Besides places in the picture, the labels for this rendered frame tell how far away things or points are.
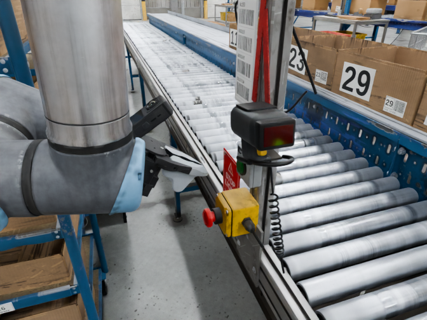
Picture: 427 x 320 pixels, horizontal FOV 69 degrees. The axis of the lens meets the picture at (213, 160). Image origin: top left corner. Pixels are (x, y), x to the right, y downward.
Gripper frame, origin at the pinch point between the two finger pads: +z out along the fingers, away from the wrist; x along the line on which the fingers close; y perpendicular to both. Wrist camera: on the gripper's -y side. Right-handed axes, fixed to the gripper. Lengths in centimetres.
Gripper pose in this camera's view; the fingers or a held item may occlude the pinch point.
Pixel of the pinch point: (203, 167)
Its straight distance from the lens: 58.4
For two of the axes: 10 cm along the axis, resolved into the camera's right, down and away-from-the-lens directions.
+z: 8.2, 3.2, 4.8
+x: 3.2, 4.4, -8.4
